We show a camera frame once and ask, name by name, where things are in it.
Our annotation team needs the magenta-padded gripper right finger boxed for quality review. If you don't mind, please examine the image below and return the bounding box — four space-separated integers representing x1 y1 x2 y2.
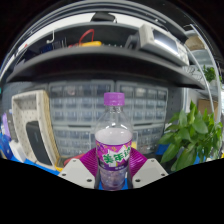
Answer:
126 147 169 190

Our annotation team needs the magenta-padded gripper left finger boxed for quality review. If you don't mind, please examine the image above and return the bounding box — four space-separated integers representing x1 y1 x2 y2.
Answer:
57 147 100 190

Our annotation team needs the purple-capped clear drink bottle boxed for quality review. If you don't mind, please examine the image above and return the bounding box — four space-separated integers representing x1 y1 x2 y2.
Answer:
94 92 133 192

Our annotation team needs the grey small-parts drawer cabinet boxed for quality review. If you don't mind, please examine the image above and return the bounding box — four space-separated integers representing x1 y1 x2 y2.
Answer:
48 80 115 127
53 124 101 158
114 80 169 125
131 122 166 155

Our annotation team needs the green leafy potted plant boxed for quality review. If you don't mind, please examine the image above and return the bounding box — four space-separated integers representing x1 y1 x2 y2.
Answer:
157 99 224 173

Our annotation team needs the small white box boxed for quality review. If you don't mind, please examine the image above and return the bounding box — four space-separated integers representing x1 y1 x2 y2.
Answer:
9 139 26 163

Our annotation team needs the white pegboard stand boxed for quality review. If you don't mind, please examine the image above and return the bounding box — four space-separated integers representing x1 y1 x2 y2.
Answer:
11 89 62 168

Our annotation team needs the purple package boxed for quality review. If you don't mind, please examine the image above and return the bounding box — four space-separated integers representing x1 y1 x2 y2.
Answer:
1 113 11 138

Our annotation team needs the dark bench shelf unit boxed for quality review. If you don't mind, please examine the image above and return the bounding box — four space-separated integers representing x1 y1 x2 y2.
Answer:
0 6 208 92

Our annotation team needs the white metal rack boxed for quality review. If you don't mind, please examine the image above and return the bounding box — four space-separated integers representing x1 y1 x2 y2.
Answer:
182 23 224 113

